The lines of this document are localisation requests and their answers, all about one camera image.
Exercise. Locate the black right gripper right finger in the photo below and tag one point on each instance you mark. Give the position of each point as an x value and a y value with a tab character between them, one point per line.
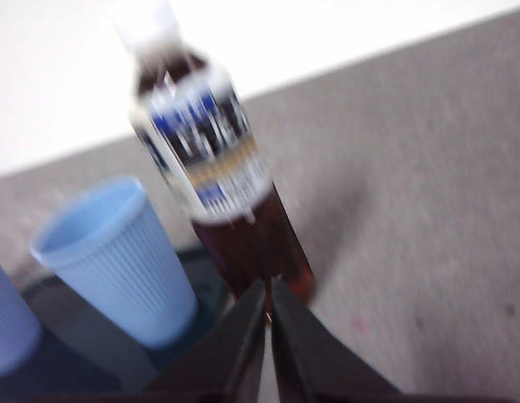
310	365

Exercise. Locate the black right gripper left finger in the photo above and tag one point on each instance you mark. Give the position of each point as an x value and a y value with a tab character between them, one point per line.
226	361

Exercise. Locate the dark oolong tea bottle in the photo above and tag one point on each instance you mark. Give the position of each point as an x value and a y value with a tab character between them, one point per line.
209	138

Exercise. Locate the blue ribbed plastic cup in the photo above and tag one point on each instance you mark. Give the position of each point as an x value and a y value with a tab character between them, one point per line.
125	273
7	319

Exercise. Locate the dark teal rectangular tray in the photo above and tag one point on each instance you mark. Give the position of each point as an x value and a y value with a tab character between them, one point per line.
66	336

